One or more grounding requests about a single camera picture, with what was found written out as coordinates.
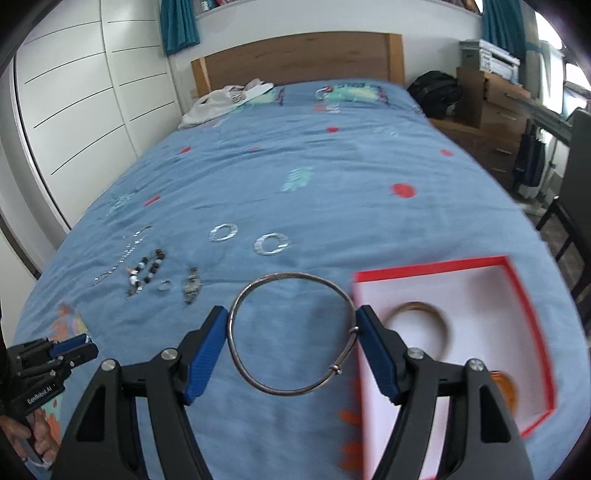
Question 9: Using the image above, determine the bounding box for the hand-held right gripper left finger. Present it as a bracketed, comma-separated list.
[60, 305, 230, 480]

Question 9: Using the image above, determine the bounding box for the silver bangle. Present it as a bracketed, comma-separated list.
[228, 272, 361, 397]

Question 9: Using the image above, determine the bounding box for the white wardrobe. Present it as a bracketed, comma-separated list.
[9, 0, 195, 232]

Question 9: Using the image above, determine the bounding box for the red jewelry box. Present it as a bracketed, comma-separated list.
[352, 255, 559, 480]

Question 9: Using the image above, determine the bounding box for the silver brooch pendant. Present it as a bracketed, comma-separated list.
[181, 267, 204, 305]

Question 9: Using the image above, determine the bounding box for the wooden headboard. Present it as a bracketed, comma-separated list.
[191, 32, 406, 100]

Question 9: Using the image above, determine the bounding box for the teal curtain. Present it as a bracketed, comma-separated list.
[159, 0, 201, 56]
[480, 0, 527, 61]

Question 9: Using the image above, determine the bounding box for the white cloth bag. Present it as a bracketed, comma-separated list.
[178, 79, 276, 130]

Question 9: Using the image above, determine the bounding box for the silver chain necklace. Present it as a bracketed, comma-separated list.
[91, 224, 153, 288]

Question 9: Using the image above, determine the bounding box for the white printer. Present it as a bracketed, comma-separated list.
[458, 38, 521, 85]

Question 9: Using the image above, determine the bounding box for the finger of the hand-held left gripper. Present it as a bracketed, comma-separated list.
[53, 344, 100, 372]
[46, 335, 92, 358]

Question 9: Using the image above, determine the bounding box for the black backpack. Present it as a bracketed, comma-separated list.
[407, 70, 462, 120]

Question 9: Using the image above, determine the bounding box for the black office chair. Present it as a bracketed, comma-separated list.
[534, 108, 591, 303]

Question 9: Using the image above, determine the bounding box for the dark blue hanging bag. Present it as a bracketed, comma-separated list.
[512, 124, 549, 200]

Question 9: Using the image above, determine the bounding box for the wooden dresser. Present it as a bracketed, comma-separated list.
[431, 67, 536, 185]

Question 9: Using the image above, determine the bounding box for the dark beaded bracelet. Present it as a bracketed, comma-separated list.
[122, 248, 169, 300]

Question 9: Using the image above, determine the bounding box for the grey desk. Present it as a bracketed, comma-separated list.
[504, 92, 578, 139]

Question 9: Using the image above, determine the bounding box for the amber bracelet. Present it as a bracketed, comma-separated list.
[488, 368, 520, 408]

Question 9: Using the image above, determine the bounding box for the rolled white mat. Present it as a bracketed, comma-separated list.
[526, 41, 568, 112]

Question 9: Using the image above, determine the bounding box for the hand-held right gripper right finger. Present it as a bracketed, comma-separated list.
[355, 305, 534, 480]

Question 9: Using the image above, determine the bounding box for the person's left hand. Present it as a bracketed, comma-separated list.
[0, 406, 62, 468]

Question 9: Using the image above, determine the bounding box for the gold bangle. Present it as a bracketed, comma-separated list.
[385, 301, 450, 361]

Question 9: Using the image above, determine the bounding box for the silver ring disc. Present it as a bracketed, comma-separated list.
[252, 232, 291, 256]
[209, 223, 242, 243]

